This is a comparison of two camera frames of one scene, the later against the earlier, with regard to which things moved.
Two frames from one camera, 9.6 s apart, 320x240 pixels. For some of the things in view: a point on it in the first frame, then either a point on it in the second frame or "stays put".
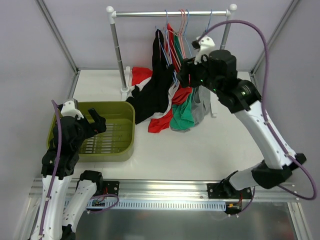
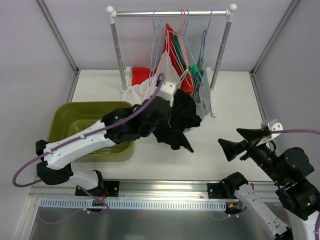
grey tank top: [201, 103] stays put
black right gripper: [189, 74] to [250, 145]
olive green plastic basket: [115, 143] stays put
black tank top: [152, 97] to [183, 117]
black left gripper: [86, 125] to [164, 107]
